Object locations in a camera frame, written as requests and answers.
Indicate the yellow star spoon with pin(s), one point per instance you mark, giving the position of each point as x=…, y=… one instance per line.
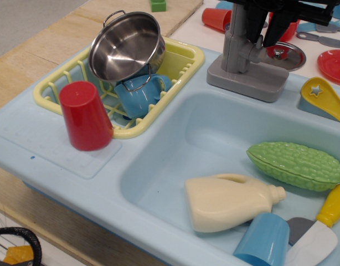
x=319, y=93

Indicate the green toy bitter gourd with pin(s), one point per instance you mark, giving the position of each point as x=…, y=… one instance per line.
x=296, y=165

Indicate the blue plastic cup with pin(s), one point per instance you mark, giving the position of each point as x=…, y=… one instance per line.
x=265, y=242

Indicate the light blue toy sink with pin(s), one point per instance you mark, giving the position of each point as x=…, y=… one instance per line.
x=135, y=187

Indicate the red plastic plate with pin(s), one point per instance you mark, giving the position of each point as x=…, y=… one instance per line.
x=329, y=64

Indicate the grey toy fork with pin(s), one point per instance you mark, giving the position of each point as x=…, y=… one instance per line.
x=331, y=28

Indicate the grey toy knife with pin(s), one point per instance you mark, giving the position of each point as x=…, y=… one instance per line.
x=330, y=42

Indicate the red cup behind faucet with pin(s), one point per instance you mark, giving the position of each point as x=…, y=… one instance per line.
x=216, y=18

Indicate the cream toy detergent bottle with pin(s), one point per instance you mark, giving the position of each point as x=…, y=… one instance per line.
x=220, y=202

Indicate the blue toy utensil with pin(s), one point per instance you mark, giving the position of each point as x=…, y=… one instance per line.
x=310, y=27

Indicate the blue plastic mug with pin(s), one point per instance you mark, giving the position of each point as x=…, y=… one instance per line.
x=136, y=94

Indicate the grey toy faucet lever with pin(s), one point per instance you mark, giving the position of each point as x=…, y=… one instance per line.
x=258, y=51

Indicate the orange object bottom left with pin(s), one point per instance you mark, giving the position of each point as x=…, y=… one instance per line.
x=18, y=254

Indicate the red cup far right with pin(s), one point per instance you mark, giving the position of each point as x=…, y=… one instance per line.
x=290, y=32

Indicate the yellow dish rack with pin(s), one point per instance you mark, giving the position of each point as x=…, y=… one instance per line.
x=181, y=62

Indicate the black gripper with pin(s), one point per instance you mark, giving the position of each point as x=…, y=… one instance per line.
x=281, y=14

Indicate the green toy block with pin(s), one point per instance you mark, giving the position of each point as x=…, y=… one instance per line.
x=158, y=5

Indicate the red plastic cup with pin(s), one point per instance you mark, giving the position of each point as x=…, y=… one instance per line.
x=88, y=125

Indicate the grey toy scraper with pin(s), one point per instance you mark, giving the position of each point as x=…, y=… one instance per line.
x=298, y=227

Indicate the yellow handled white spatula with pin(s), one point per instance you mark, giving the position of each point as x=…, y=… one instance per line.
x=319, y=241

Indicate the grey toy faucet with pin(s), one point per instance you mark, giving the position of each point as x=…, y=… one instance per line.
x=234, y=71

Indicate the steel pot lid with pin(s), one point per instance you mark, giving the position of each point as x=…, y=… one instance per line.
x=285, y=55

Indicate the stainless steel pot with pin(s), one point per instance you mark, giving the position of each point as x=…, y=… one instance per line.
x=129, y=45

